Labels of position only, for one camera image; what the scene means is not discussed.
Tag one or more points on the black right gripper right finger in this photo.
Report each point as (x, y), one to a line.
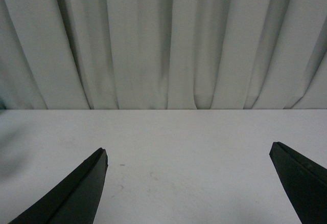
(304, 182)

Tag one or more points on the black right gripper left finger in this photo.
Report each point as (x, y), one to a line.
(75, 199)

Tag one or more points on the pale grey curtain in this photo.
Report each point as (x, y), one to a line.
(163, 54)

